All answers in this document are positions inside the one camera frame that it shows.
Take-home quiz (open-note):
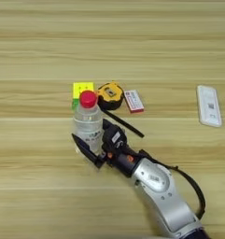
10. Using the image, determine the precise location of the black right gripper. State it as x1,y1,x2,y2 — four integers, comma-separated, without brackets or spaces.
71,118,149,179

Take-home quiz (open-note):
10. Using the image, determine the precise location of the clear bottle with red cap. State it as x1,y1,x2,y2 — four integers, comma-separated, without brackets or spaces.
72,90,105,155

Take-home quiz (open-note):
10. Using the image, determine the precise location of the yellow black tape measure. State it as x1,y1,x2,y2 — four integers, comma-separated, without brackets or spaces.
95,81,146,139

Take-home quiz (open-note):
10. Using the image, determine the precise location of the small red white box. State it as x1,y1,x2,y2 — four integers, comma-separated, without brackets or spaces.
122,89,146,114

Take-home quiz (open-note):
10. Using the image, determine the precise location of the white rectangular device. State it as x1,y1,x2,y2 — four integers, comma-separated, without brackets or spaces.
196,84,224,129

